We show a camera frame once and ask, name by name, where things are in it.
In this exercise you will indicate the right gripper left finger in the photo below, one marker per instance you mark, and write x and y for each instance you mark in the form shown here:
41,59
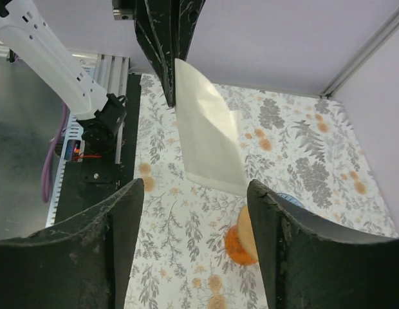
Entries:
82,262

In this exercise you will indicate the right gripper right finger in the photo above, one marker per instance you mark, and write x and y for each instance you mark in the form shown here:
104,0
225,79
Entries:
307,261

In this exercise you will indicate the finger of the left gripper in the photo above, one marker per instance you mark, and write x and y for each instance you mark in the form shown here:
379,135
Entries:
153,29
184,17

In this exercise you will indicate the blue plastic dripper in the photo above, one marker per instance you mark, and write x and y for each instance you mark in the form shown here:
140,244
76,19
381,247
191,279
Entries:
289,199

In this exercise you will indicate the orange glass carafe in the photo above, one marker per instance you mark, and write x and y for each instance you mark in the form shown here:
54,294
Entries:
235,250

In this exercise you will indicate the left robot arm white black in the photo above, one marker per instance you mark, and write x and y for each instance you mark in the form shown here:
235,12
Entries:
26,33

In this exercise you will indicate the floral tablecloth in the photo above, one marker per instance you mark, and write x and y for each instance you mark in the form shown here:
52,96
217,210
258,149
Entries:
301,146

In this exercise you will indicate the aluminium rail front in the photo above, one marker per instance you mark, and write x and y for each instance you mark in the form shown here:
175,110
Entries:
110,71

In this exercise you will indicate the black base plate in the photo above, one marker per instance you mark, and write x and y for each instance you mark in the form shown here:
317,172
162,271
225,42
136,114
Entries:
92,179

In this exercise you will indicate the white cable duct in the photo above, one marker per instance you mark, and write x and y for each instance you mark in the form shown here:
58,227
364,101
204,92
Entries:
72,132

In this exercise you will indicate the left aluminium frame post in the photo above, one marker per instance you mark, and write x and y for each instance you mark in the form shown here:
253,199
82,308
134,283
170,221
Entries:
376,41

